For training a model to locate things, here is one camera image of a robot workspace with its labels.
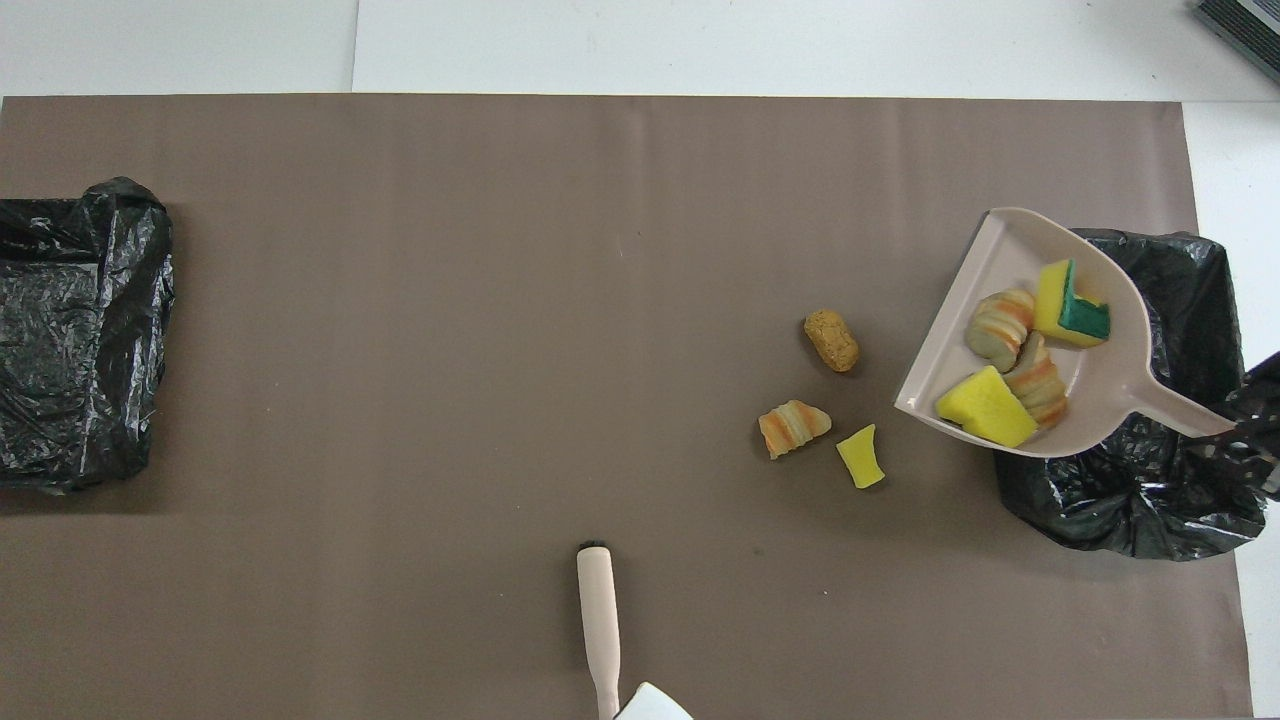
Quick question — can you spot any brown toy bread roll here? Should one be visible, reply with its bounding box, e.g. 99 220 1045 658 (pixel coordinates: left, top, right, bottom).
804 309 861 374

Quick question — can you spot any yellow sponge green scourer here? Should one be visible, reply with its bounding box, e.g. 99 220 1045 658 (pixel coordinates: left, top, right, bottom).
1034 259 1111 349

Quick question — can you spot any dark grey ribbed device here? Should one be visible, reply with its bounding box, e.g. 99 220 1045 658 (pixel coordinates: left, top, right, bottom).
1193 0 1280 86

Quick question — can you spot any beige handled hand brush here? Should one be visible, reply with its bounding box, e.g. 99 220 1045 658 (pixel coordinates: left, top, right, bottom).
576 541 623 720

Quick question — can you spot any orange striped toy croissant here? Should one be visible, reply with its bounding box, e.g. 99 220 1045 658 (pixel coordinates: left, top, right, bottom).
1003 332 1069 431
966 289 1037 373

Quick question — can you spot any cut toy croissant piece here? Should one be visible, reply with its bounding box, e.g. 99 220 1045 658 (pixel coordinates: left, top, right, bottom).
758 400 833 461

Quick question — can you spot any pale pink plastic dustpan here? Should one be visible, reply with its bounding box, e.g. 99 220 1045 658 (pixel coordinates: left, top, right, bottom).
893 207 1241 459

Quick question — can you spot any brown table mat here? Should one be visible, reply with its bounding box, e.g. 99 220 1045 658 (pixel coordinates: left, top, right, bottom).
0 95 1256 720

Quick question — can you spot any plain yellow sponge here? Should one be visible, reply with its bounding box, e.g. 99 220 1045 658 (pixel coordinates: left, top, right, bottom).
935 366 1039 449

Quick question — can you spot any small yellow sponge piece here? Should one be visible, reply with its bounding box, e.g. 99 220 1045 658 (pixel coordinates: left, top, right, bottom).
836 424 887 490

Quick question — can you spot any bin lined black plastic bag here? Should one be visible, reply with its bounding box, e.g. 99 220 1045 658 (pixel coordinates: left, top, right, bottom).
973 229 1268 561
0 177 176 493

